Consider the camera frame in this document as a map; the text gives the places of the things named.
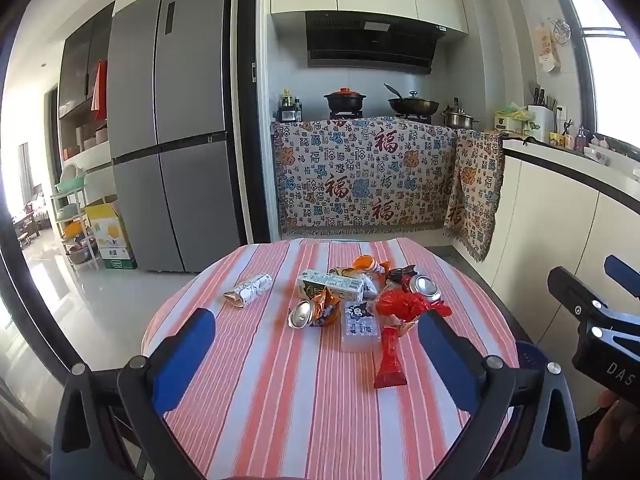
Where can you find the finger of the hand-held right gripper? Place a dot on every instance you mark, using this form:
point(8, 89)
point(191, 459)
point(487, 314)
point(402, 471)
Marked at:
point(622, 275)
point(572, 287)

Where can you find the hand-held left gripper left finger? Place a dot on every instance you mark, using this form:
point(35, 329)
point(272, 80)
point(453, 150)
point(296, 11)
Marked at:
point(182, 355)

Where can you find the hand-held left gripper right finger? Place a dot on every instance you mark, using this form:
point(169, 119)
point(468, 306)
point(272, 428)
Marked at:
point(450, 355)

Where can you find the long red wrapper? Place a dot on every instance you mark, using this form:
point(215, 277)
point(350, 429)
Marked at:
point(390, 360)

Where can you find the knotted red plastic bag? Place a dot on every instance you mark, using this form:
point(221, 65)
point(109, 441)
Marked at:
point(405, 305)

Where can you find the crushed red can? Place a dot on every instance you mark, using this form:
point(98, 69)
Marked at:
point(425, 287)

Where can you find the clear plastic snack packet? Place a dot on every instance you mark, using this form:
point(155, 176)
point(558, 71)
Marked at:
point(360, 332)

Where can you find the dark snack wrapper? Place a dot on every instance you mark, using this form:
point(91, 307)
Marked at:
point(398, 277)

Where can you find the floral tissue pack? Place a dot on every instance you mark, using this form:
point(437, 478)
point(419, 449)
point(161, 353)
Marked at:
point(250, 289)

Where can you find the orange white wrapper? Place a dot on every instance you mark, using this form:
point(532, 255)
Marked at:
point(367, 263)

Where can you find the crushed orange can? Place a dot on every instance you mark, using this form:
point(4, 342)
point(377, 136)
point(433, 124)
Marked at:
point(302, 316)

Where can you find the white yellow snack packet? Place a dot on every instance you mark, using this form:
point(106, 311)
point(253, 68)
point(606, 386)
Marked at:
point(344, 272)

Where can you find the green white milk carton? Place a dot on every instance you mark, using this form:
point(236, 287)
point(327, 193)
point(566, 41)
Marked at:
point(325, 286)

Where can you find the person's right hand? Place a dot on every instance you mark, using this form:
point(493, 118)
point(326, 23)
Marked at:
point(620, 425)

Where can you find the white kitchen counter cabinet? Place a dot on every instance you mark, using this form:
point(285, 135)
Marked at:
point(545, 220)

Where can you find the striped pink white tablecloth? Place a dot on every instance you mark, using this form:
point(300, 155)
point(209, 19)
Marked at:
point(280, 400)

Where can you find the narrow printed blanket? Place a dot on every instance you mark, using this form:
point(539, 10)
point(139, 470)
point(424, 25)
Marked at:
point(475, 195)

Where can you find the printed cardboard box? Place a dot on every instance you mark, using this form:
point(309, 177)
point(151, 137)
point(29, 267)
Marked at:
point(112, 240)

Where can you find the small soap bottle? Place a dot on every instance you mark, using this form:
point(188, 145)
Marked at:
point(580, 140)

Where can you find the white knife block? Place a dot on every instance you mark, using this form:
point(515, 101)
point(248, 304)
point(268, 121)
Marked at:
point(540, 120)

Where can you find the storage rack with basins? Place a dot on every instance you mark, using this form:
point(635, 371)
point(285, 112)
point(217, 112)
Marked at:
point(75, 220)

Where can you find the green yellow kitchen container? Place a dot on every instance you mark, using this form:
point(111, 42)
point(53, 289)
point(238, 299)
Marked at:
point(510, 120)

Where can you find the window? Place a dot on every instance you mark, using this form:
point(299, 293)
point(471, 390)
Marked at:
point(610, 85)

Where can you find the wooden furniture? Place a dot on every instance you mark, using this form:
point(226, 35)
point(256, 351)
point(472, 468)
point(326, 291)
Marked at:
point(25, 227)

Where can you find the steel pot with lid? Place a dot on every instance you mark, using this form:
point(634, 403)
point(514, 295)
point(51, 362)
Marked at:
point(457, 119)

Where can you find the large printed blanket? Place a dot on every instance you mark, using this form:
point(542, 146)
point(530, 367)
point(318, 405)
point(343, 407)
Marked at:
point(350, 175)

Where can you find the black wok with lid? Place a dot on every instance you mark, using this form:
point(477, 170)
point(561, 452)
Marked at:
point(415, 106)

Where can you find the grey refrigerator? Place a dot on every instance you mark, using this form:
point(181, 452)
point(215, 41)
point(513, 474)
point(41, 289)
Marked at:
point(175, 110)

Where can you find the gas stove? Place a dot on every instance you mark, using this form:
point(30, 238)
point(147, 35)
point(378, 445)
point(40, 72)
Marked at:
point(380, 116)

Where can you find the condiment bottle rack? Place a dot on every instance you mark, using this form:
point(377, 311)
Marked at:
point(289, 110)

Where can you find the black clay pot orange lid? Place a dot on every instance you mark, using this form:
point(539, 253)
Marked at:
point(345, 100)

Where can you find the red hanging cloth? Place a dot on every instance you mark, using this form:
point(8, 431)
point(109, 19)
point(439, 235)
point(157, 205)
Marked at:
point(100, 90)

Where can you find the black range hood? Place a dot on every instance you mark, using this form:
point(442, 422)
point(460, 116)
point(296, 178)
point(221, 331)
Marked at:
point(370, 45)

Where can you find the wall hanging ornament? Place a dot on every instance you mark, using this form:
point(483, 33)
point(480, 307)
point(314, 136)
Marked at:
point(546, 50)

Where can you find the dark wall shelf cabinet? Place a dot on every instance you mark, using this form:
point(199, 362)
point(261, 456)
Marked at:
point(80, 75)

